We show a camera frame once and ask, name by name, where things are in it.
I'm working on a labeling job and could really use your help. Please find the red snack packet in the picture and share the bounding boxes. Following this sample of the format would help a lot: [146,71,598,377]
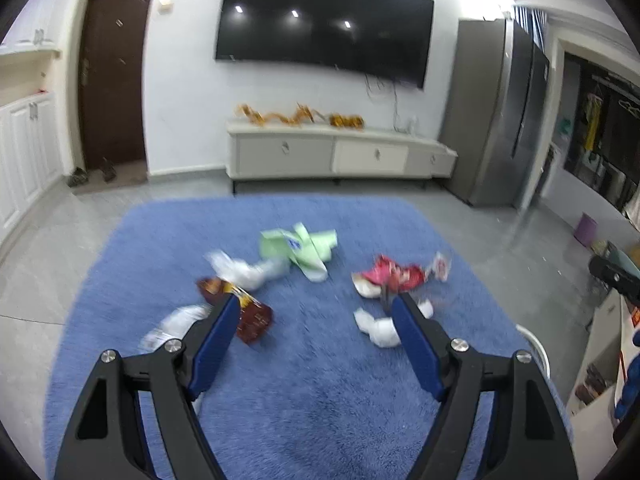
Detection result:
[351,254,426,300]

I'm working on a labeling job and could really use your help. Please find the green paper wrapper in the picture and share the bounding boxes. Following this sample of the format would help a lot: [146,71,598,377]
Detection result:
[259,222,339,283]

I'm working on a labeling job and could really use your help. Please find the golden dragon figurine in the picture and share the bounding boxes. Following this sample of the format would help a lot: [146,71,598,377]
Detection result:
[237,102,328,127]

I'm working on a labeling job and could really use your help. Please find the white wall cupboard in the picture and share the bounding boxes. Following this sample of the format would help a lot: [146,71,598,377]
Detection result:
[0,0,63,58]

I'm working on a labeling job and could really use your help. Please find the white tissue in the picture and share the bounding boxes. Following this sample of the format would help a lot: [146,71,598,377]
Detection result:
[353,297,435,349]

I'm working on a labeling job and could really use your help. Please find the grey steel refrigerator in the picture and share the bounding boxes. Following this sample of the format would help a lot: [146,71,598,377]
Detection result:
[439,17,551,209]

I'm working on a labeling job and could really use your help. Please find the brown door mat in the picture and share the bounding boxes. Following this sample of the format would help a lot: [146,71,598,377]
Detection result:
[65,162,149,192]

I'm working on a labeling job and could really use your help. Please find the white floor cupboard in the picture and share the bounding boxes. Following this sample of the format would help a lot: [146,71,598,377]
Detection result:
[0,92,63,247]

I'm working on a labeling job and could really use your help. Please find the white and grey television cabinet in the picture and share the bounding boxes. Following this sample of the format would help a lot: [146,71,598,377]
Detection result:
[226,119,458,194]

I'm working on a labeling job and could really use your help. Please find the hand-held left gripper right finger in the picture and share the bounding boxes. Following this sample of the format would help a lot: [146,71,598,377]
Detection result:
[390,292,581,480]

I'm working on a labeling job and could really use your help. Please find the television cables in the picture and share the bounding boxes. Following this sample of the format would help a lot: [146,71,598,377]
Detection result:
[365,74,403,131]

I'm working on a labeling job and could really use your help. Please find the purple waste bin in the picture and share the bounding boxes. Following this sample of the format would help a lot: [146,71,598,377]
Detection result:
[573,212,599,247]

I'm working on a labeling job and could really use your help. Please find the dark brown door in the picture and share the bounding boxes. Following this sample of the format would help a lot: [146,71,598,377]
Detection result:
[77,0,158,171]

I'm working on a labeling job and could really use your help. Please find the brown snack packet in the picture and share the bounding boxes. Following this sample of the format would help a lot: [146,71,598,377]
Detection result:
[196,276,274,345]

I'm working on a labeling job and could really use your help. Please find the clear plastic bag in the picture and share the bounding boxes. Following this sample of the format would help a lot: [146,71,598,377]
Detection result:
[206,250,290,292]

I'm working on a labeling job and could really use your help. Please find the small white red wrapper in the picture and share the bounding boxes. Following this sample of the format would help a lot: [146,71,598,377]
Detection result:
[430,252,451,283]

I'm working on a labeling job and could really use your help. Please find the blue shaggy rug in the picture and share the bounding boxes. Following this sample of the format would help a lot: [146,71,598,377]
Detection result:
[44,195,571,480]

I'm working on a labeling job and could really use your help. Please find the large black wall television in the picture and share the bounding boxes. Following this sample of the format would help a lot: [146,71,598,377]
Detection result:
[215,0,435,90]

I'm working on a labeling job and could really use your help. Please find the white plastic wrapper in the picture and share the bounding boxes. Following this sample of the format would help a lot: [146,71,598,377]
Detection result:
[139,304,211,356]

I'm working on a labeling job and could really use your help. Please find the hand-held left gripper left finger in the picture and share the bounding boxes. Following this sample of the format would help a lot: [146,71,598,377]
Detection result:
[54,292,242,480]

